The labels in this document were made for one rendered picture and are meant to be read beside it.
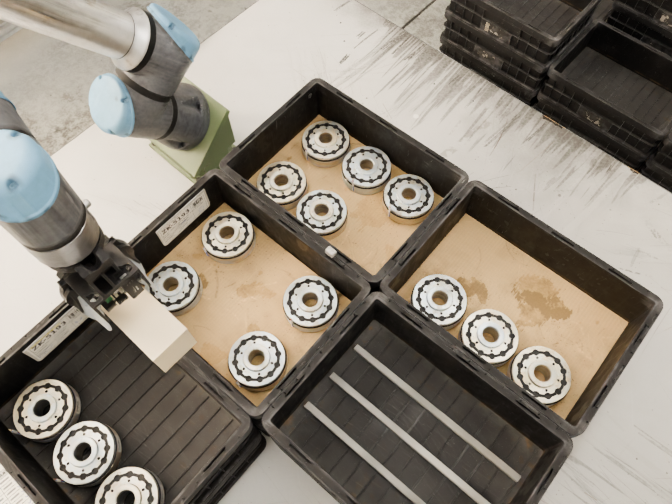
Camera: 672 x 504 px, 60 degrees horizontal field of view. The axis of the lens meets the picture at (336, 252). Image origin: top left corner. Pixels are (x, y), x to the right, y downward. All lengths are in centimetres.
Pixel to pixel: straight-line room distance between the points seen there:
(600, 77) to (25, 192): 190
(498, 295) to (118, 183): 91
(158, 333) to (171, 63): 56
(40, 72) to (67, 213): 227
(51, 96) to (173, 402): 189
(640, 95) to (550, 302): 116
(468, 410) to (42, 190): 77
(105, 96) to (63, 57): 167
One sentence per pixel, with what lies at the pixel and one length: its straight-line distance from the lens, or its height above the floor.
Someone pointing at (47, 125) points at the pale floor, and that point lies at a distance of 268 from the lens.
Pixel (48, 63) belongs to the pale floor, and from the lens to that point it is 291.
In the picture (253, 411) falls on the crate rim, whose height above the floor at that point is 93.
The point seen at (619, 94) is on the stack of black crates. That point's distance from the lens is 217.
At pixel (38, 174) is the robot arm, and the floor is 143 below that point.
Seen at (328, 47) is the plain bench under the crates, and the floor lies 70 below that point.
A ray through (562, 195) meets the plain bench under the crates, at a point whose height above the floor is 70.
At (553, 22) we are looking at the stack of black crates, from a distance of 216.
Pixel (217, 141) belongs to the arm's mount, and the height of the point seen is 79.
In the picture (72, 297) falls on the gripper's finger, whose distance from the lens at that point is 82.
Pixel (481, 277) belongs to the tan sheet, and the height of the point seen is 83.
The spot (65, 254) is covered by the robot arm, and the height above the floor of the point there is 132.
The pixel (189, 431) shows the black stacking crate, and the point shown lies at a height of 83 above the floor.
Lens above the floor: 186
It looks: 64 degrees down
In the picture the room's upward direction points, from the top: 2 degrees counter-clockwise
